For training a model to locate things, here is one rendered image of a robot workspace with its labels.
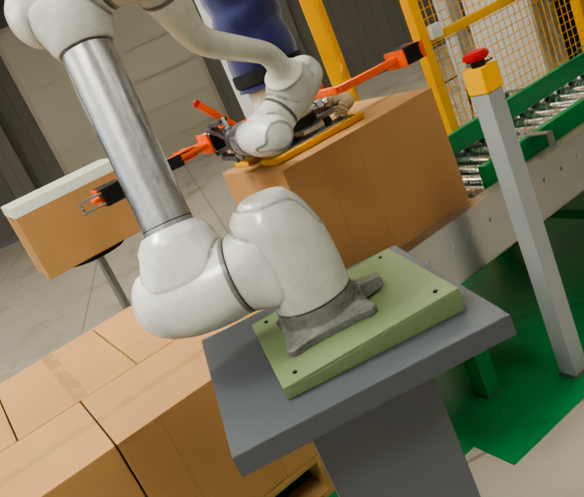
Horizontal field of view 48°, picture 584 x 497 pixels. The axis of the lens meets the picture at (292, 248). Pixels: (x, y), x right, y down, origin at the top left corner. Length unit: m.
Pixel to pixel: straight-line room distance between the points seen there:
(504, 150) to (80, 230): 2.31
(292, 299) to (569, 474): 1.02
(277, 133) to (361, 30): 9.14
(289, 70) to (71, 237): 2.12
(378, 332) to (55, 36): 0.79
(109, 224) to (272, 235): 2.49
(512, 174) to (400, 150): 0.35
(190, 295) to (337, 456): 0.40
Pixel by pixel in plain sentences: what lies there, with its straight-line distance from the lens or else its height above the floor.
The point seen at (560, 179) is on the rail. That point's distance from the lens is 2.37.
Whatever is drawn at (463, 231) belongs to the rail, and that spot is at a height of 0.55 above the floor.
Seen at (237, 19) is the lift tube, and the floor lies 1.36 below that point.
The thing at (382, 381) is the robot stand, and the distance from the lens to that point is 1.07.
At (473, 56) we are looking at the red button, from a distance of 1.85.
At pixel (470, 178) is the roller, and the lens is 2.49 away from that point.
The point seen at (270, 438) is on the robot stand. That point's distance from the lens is 1.06.
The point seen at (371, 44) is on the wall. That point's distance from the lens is 10.74.
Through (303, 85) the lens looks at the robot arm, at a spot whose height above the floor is 1.15.
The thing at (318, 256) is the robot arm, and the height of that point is 0.92.
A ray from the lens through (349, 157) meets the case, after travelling 1.94.
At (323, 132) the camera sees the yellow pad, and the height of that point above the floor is 0.97.
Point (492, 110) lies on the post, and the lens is 1.87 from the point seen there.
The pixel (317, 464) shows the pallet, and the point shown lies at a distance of 2.08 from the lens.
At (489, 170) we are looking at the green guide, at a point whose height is 0.62.
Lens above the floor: 1.31
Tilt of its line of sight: 18 degrees down
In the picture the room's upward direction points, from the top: 24 degrees counter-clockwise
